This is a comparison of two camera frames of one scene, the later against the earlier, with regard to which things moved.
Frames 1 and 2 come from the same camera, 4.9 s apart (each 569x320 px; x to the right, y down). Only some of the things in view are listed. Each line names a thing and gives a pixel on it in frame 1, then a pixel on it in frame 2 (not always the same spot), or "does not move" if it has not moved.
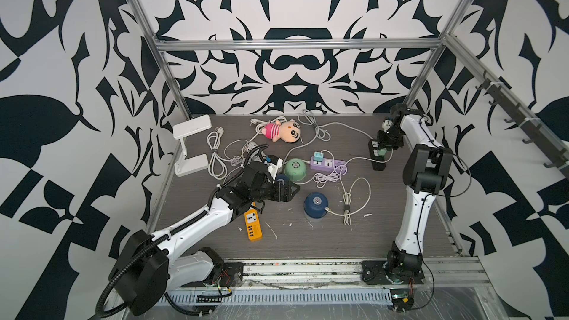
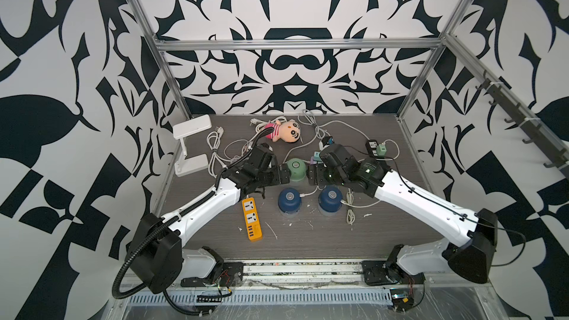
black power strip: [373, 150] does not move
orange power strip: [253, 226] does not move
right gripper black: [384, 144] to [318, 170]
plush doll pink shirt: [288, 131] does not move
